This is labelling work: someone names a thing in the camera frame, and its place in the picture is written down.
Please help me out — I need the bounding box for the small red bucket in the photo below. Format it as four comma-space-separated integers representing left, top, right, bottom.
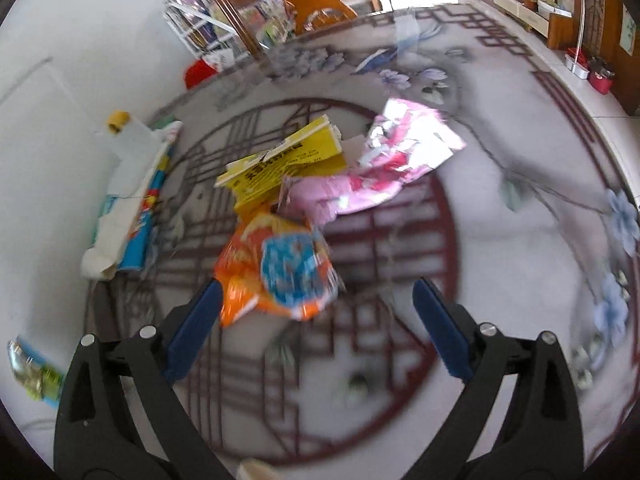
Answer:
587, 57, 616, 95

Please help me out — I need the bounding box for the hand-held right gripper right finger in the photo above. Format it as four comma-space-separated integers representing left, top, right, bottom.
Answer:
411, 277, 586, 480

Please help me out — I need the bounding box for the wooden television cabinet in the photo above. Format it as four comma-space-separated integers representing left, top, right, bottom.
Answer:
457, 0, 581, 51

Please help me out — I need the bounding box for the pink foil wrapper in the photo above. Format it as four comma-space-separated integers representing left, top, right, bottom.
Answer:
345, 99, 468, 211

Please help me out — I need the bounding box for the red bag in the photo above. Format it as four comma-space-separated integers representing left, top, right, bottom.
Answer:
184, 58, 218, 90

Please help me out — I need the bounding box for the green snack packet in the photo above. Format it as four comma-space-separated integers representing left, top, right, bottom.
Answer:
6, 336, 66, 402

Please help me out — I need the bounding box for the pink paper packet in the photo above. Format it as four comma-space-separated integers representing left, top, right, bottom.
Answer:
282, 172, 361, 231

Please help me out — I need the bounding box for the white book rack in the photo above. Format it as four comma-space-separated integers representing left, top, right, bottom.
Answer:
164, 0, 296, 58

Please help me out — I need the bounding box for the orange snack bag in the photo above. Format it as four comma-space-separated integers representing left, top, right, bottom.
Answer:
214, 210, 341, 328

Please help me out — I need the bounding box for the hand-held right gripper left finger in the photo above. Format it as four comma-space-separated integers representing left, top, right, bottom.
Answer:
54, 279, 236, 480

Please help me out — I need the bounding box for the white mop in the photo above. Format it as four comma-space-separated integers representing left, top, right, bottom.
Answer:
574, 0, 590, 66

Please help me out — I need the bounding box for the white bottle yellow cap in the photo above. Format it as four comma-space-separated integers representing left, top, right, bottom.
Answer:
94, 111, 171, 171

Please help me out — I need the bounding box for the blue white booklet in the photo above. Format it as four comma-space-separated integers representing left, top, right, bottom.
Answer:
81, 121, 183, 281

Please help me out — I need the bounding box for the yellow cardboard box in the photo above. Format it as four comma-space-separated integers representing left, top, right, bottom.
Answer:
215, 114, 348, 216

